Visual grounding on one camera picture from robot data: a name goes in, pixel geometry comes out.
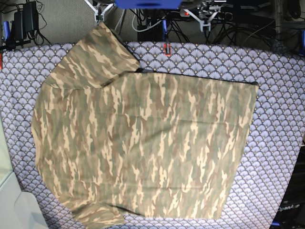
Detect white plastic bin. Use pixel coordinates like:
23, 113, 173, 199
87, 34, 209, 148
0, 125, 48, 229

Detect black power strip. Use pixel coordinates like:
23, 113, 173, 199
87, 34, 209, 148
179, 1, 233, 22

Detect black power adapter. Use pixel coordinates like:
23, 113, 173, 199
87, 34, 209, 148
13, 0, 39, 41

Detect camouflage T-shirt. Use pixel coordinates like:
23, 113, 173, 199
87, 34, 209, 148
31, 23, 258, 229

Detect blue plastic mount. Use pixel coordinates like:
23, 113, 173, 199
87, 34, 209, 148
115, 0, 182, 9

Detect purple fan-pattern table cloth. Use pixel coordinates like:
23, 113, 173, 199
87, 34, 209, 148
0, 42, 305, 229

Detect red and black clamp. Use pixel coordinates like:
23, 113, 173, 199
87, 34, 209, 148
163, 42, 171, 56

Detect black OpenArm box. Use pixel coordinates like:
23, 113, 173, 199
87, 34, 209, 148
270, 146, 305, 229

